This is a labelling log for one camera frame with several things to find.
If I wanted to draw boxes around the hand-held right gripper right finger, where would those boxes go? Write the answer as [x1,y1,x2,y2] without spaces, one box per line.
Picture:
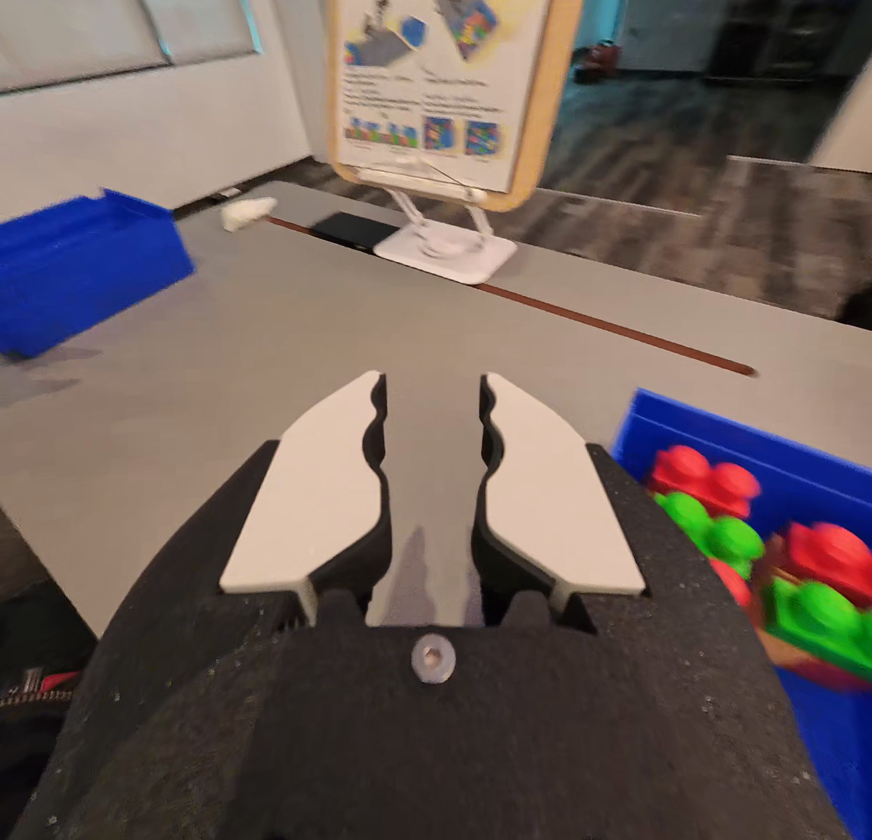
[472,373,647,600]

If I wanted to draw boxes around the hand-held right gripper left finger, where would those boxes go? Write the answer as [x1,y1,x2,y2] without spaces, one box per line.
[218,372,392,597]

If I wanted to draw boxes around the blue storage bin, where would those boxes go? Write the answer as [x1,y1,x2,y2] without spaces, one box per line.
[611,388,872,840]
[0,189,196,361]

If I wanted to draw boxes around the dark tablet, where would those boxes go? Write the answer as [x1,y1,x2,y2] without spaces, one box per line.
[310,211,399,252]

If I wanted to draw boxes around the white cloth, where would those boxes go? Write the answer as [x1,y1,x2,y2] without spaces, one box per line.
[221,197,280,233]

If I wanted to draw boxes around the instruction sheet board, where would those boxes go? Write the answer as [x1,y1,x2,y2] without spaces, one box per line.
[327,0,584,214]

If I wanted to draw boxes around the glass window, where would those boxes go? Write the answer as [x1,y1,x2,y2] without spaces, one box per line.
[0,0,267,98]

